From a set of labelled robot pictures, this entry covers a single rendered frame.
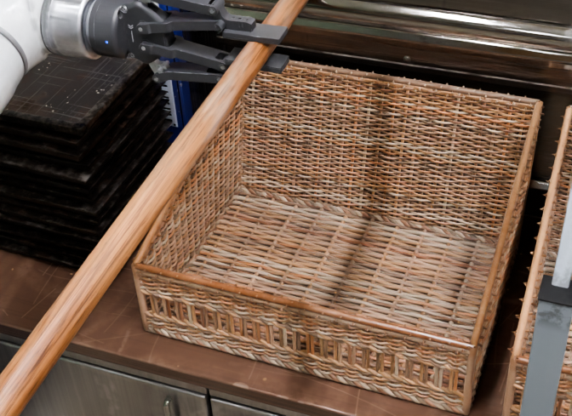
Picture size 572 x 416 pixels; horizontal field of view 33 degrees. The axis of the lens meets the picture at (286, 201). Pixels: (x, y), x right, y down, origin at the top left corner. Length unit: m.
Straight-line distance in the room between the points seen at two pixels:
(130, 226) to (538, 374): 0.59
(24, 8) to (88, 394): 0.79
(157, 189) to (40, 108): 0.75
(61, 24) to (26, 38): 0.05
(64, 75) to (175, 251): 0.36
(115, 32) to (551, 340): 0.63
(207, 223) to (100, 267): 0.94
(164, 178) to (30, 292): 0.88
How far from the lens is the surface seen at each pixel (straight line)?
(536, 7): 1.63
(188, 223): 1.70
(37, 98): 1.67
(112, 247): 0.86
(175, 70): 1.19
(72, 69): 1.73
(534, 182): 1.76
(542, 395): 1.28
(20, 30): 1.21
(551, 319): 1.18
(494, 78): 1.70
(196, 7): 1.13
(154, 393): 1.67
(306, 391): 1.53
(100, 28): 1.18
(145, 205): 0.89
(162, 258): 1.62
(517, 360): 1.39
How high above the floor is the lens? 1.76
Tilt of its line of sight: 39 degrees down
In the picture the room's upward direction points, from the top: 3 degrees counter-clockwise
